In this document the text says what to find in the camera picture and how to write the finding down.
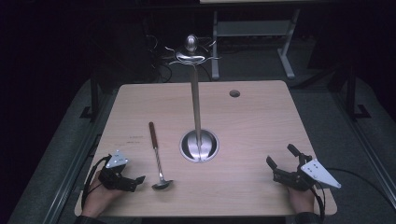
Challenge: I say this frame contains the black metal stand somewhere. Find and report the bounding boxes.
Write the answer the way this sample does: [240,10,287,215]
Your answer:
[78,77,101,122]
[330,63,372,121]

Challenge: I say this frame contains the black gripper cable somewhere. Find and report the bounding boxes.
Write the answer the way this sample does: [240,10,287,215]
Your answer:
[80,154,112,210]
[310,167,396,222]

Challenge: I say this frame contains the person's right hand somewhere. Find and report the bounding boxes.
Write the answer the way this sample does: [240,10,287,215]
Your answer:
[287,186,316,216]

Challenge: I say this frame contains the black floor cables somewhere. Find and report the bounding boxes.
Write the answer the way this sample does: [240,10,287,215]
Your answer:
[143,33,174,84]

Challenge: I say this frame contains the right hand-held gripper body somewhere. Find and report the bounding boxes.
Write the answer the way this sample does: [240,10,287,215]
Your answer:
[273,153,342,192]

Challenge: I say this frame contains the steel ladle with wooden handle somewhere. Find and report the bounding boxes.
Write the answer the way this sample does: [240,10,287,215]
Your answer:
[148,120,175,191]

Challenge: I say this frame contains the white metal desk frame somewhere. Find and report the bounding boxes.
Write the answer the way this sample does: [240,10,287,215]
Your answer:
[199,0,303,81]

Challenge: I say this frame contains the steel utensil hook rack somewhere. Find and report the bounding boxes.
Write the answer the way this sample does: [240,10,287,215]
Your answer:
[164,34,220,164]

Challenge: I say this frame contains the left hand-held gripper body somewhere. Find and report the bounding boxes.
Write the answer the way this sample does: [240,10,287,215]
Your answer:
[98,149,138,191]

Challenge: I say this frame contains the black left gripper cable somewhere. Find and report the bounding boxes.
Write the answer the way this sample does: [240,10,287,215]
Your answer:
[80,154,112,210]

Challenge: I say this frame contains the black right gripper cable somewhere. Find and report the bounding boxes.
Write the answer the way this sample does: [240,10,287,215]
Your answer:
[310,167,396,222]

